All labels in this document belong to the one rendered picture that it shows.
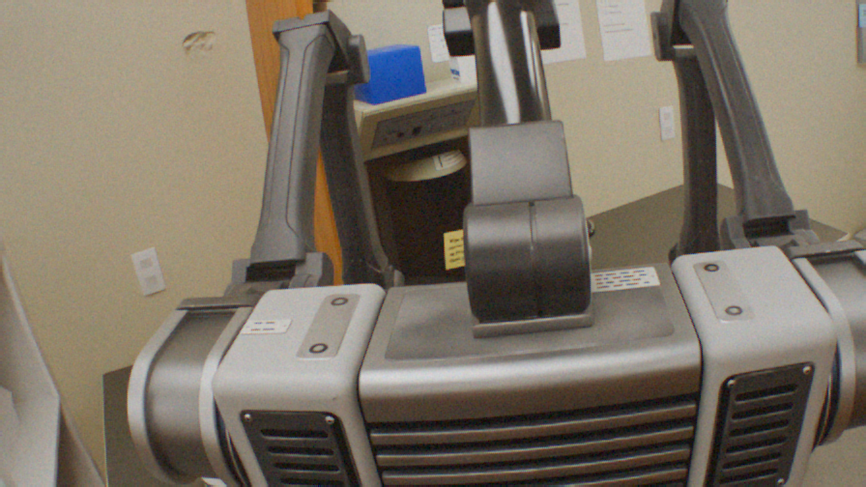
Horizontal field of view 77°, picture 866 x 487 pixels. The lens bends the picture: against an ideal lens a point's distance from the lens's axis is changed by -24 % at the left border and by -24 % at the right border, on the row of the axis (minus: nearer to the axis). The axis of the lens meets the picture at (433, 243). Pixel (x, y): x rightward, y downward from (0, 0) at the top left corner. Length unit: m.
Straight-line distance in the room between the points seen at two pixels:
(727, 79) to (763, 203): 0.15
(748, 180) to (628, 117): 1.54
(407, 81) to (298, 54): 0.42
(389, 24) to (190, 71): 0.56
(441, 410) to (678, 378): 0.14
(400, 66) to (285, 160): 0.50
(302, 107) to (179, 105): 0.91
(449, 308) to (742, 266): 0.20
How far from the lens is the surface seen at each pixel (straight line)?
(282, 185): 0.72
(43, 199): 1.71
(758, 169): 0.71
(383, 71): 1.19
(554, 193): 0.40
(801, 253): 0.54
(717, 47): 0.79
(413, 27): 1.32
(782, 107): 2.92
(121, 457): 1.47
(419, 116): 1.25
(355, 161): 0.95
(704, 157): 0.95
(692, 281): 0.45
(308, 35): 0.83
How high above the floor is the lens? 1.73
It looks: 23 degrees down
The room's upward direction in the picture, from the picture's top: 9 degrees counter-clockwise
